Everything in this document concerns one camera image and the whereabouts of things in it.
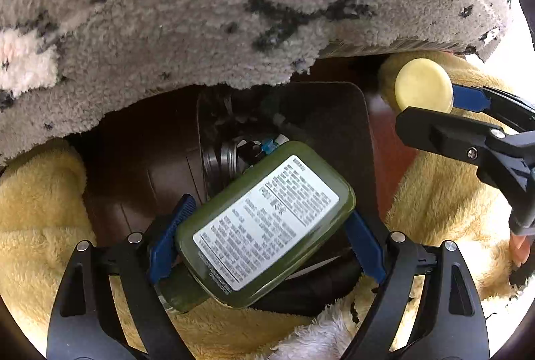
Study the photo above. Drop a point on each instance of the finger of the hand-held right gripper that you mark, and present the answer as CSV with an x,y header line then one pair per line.
x,y
443,132
472,97

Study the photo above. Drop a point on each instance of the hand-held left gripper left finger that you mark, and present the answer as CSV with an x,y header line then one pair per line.
x,y
167,243

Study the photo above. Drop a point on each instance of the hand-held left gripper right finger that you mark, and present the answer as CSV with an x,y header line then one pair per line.
x,y
370,247

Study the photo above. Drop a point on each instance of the round yellow soap bar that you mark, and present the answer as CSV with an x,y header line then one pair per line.
x,y
424,86

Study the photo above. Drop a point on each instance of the dark brown bin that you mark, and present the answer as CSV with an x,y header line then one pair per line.
x,y
125,176

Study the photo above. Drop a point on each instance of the round tin with lady print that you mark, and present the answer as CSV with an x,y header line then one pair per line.
x,y
221,161

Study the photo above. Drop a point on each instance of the wide green bottle white label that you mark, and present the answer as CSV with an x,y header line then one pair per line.
x,y
267,218

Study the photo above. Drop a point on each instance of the blue wet wipes packet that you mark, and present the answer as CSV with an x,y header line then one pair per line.
x,y
267,146

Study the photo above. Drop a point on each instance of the person's right hand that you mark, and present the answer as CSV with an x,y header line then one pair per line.
x,y
520,251

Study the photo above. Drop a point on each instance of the white fleece cloth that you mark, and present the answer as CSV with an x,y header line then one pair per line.
x,y
317,337

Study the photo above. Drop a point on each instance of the yellow fleece blanket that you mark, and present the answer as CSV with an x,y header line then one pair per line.
x,y
41,239

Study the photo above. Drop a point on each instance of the grey printed fleece blanket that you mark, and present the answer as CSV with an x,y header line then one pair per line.
x,y
209,9

